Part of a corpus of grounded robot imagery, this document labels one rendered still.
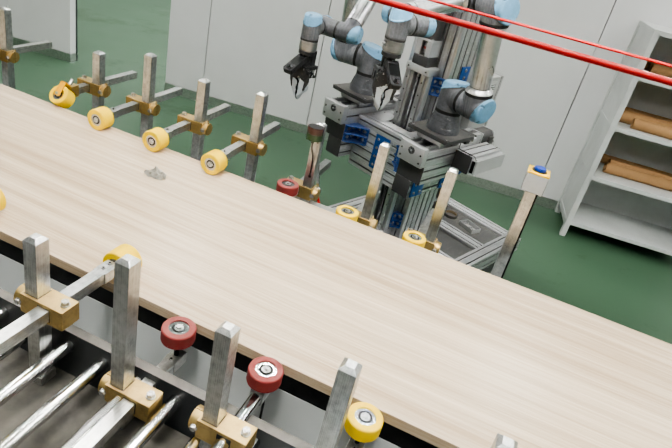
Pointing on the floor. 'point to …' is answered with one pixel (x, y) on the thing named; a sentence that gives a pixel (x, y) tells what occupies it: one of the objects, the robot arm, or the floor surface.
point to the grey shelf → (623, 198)
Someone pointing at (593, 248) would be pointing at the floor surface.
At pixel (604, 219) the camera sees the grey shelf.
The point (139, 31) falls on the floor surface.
